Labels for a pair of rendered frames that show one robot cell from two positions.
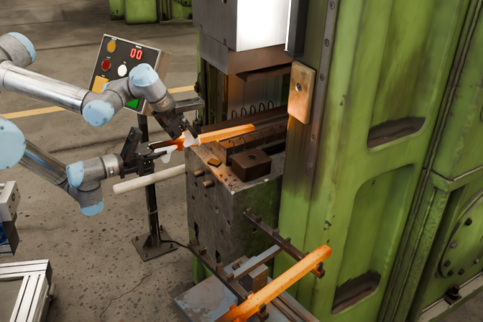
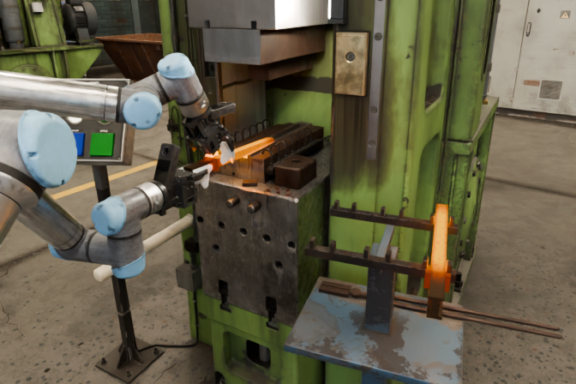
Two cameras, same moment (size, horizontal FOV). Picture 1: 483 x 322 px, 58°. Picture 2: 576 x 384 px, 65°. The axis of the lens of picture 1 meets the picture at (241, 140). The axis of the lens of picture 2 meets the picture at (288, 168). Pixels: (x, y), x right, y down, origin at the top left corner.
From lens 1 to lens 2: 0.71 m
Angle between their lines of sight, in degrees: 27
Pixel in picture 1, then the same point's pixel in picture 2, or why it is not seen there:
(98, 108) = (149, 99)
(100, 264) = not seen: outside the picture
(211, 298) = (325, 326)
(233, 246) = (298, 275)
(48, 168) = (62, 219)
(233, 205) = (298, 218)
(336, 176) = (411, 140)
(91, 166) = (131, 198)
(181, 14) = not seen: hidden behind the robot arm
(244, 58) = (272, 45)
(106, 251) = not seen: outside the picture
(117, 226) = (64, 358)
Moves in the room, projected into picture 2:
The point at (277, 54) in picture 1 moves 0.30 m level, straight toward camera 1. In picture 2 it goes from (294, 44) to (343, 53)
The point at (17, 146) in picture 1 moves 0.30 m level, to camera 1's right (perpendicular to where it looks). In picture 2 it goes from (70, 149) to (243, 125)
